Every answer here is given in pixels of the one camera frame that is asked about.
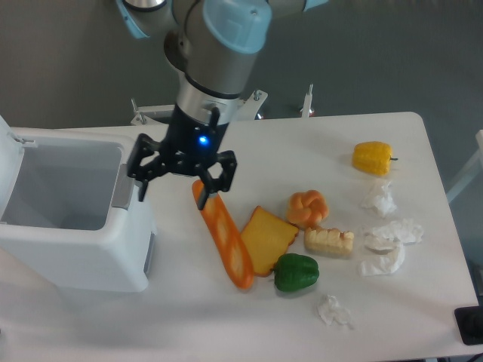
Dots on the green toy bell pepper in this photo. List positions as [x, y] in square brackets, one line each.
[295, 272]

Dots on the crumpled white tissue upper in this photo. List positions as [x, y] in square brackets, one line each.
[379, 199]

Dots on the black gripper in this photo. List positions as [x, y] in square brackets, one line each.
[190, 148]

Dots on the black device at edge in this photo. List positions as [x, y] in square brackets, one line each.
[469, 323]

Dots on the orange braided toy bun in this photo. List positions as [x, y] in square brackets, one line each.
[306, 209]

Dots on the yellow toy toast slice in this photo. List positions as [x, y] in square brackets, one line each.
[266, 238]

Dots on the beige toy bread loaf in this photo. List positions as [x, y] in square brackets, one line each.
[332, 241]

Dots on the white trash can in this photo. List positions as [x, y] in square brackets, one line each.
[70, 212]

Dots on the small crumpled white tissue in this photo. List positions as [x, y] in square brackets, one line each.
[332, 312]

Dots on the orange toy baguette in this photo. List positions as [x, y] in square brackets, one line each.
[232, 250]

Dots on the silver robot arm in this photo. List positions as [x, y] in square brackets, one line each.
[214, 49]

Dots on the crumpled white tissue middle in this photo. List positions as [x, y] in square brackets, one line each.
[396, 233]

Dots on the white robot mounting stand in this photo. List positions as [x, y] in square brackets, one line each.
[248, 109]

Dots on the yellow toy bell pepper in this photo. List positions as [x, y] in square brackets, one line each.
[373, 157]

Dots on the white frame at right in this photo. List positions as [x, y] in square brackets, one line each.
[469, 171]

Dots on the crumpled white tissue lower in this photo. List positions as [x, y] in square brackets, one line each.
[383, 264]

